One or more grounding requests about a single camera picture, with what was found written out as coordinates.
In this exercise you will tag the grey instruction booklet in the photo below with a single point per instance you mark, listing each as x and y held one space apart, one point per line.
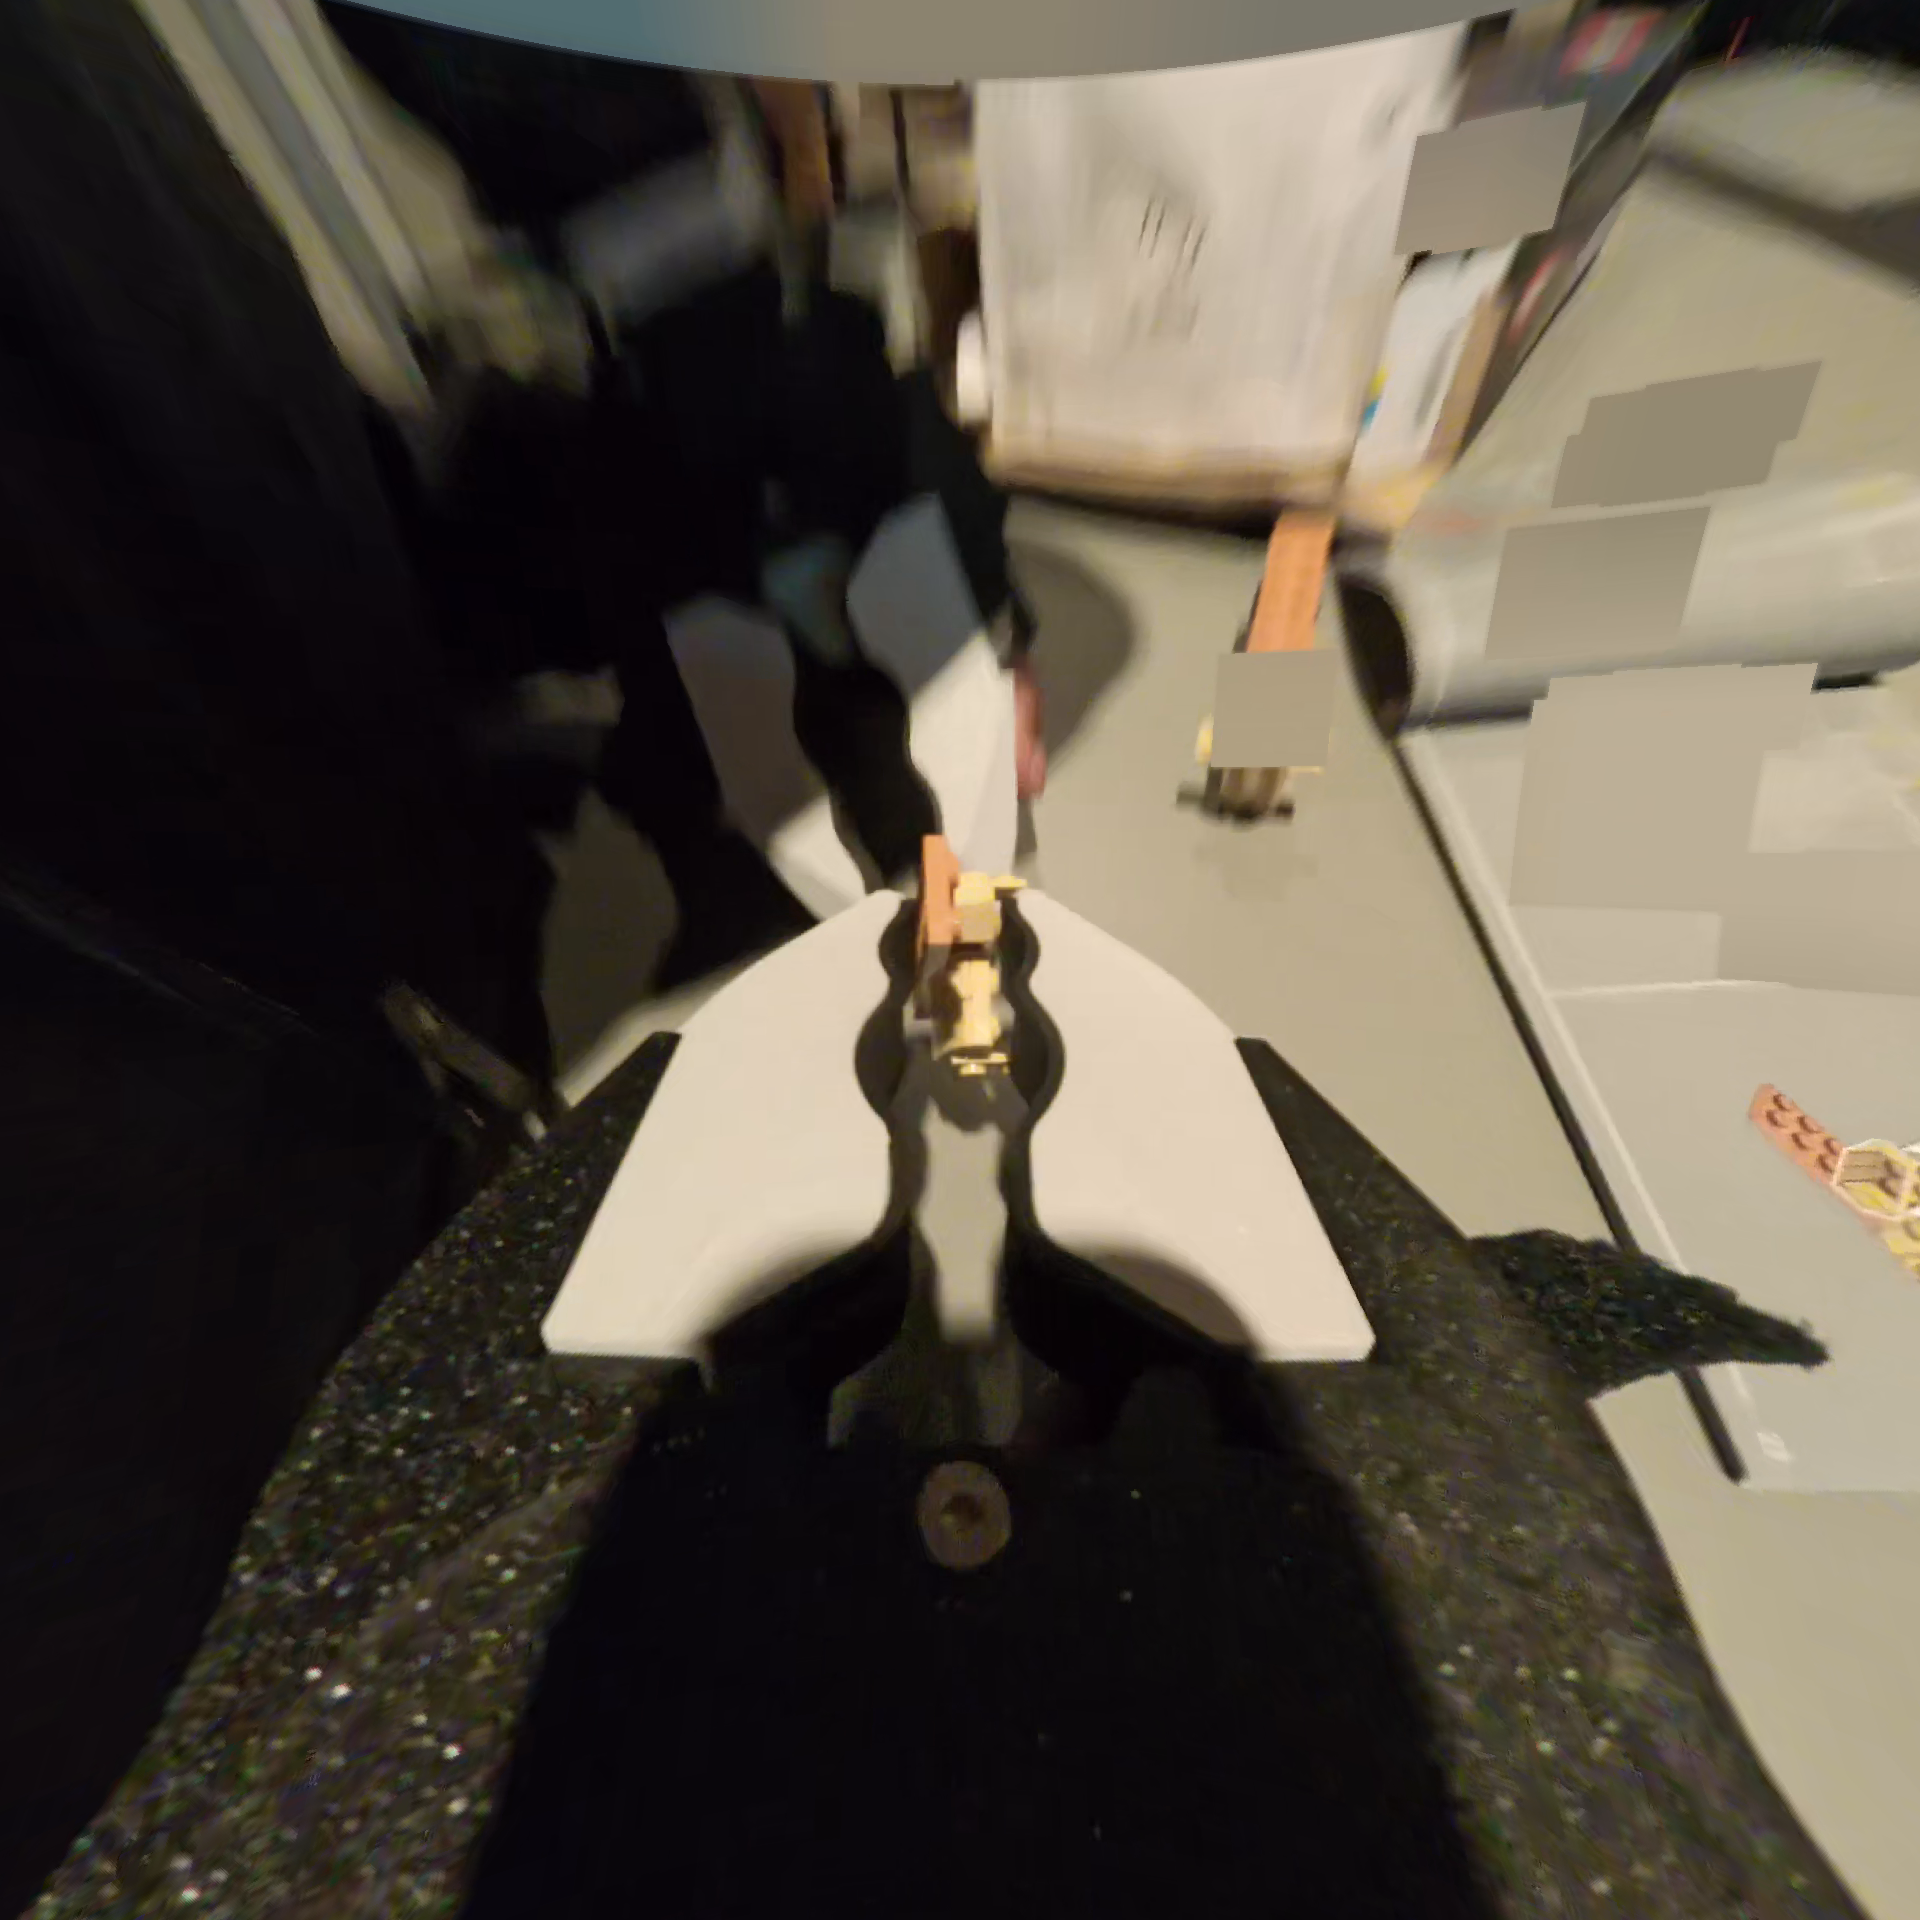
1650 1201

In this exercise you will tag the dark printed cardboard box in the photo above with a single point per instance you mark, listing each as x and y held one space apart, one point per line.
1441 375

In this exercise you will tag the tan brick assembly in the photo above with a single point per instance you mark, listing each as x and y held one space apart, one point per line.
973 1019

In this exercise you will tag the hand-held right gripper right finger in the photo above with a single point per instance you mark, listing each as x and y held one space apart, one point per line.
1185 1154

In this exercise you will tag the grey desk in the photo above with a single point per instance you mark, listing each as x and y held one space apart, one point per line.
1172 961

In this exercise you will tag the person's left hand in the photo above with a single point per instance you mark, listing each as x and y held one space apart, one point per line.
1030 734

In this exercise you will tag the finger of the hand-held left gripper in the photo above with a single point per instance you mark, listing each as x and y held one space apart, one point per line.
743 704
945 661

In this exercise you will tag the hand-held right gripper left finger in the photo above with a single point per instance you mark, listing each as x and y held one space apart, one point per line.
735 1154

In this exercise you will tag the white printed paper bag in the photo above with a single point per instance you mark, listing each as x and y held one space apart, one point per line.
1201 270

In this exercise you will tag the orange and tan brick model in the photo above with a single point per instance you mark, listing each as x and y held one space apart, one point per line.
1290 586

